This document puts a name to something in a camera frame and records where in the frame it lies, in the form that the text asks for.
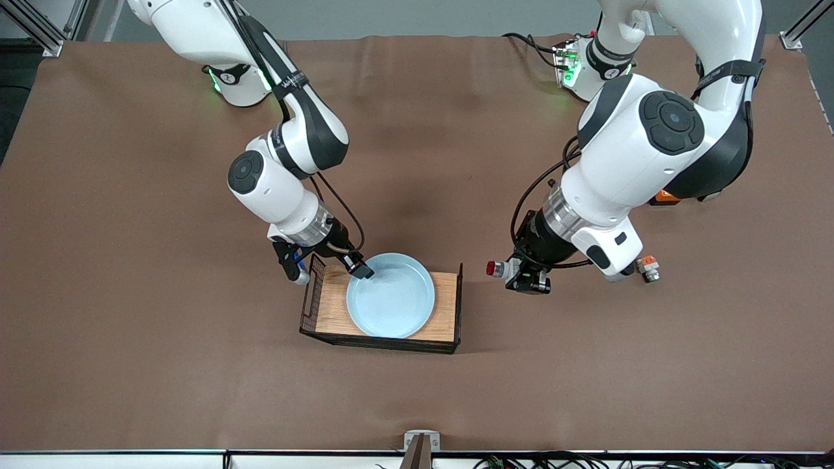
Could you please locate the light blue round plate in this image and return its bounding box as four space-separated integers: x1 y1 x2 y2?
346 253 436 339

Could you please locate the brown table cover sheet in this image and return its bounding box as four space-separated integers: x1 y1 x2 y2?
0 33 834 453

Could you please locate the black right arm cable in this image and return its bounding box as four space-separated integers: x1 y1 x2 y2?
311 173 366 256

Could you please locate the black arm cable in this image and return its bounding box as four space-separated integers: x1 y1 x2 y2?
311 173 366 256
511 137 591 269

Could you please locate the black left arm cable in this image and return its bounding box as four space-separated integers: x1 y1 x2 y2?
511 137 591 269

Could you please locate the black wire tray wooden base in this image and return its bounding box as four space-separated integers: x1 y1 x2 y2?
299 253 464 355

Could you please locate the aluminium camera post with bracket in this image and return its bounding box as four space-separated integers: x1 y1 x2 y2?
401 430 442 469

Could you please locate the black base power cable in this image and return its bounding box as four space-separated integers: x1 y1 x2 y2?
502 31 564 69

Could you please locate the tangled black cable bundle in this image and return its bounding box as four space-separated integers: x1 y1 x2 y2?
472 451 834 469

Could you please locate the grey table edge rail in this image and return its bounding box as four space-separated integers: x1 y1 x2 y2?
0 448 834 457

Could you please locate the aluminium frame strut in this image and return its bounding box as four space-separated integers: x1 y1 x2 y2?
0 0 85 58
781 0 834 51

